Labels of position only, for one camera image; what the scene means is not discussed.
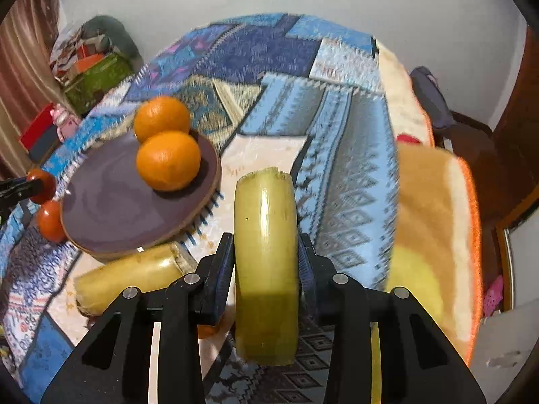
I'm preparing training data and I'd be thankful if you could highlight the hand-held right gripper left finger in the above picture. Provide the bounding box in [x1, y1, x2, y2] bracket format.
[41, 233, 235, 404]

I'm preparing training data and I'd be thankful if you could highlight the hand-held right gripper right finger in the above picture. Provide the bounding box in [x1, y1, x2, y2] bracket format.
[298, 234, 487, 404]

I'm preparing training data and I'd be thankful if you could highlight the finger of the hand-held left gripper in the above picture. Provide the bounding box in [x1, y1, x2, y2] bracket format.
[0, 177, 45, 216]

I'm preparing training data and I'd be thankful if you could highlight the red tomato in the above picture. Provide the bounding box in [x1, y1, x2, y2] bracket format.
[36, 200, 67, 244]
[27, 169, 57, 205]

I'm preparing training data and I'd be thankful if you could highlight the cut yellow banana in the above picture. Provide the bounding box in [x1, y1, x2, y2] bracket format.
[233, 167, 301, 366]
[74, 242, 198, 317]

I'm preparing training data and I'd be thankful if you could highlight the round purple plate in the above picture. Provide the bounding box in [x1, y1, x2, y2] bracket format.
[61, 131, 223, 258]

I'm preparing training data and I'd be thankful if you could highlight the red box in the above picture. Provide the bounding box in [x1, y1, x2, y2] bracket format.
[20, 103, 60, 157]

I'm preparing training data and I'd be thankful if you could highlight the pink toy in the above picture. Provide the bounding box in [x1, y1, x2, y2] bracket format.
[50, 107, 82, 140]

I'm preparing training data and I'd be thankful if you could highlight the brown curtain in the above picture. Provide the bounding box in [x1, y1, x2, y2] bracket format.
[0, 0, 65, 179]

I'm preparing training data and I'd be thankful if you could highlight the green box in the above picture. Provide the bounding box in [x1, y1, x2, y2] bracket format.
[62, 53, 136, 115]

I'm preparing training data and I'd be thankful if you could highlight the orange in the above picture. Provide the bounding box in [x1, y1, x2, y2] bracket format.
[133, 95, 193, 144]
[135, 130, 202, 192]

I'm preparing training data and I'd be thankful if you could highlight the cream and orange blanket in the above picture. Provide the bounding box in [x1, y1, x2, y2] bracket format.
[371, 40, 484, 367]

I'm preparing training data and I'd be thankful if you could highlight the orange packet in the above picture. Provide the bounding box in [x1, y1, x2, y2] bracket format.
[75, 53, 106, 74]

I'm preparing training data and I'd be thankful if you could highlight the grey cushion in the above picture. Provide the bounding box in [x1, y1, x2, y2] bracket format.
[81, 15, 145, 69]

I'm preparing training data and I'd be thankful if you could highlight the pink slipper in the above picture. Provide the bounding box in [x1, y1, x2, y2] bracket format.
[483, 275, 505, 317]

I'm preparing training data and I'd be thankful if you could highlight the blue patterned blanket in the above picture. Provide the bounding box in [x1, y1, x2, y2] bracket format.
[0, 12, 401, 404]

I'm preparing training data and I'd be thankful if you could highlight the white board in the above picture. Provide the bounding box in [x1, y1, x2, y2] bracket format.
[471, 298, 539, 404]

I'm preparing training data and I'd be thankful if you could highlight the dark bag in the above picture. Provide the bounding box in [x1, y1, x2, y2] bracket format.
[409, 66, 457, 132]

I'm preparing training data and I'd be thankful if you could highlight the brown wooden furniture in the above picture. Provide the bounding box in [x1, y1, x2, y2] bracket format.
[438, 23, 539, 245]

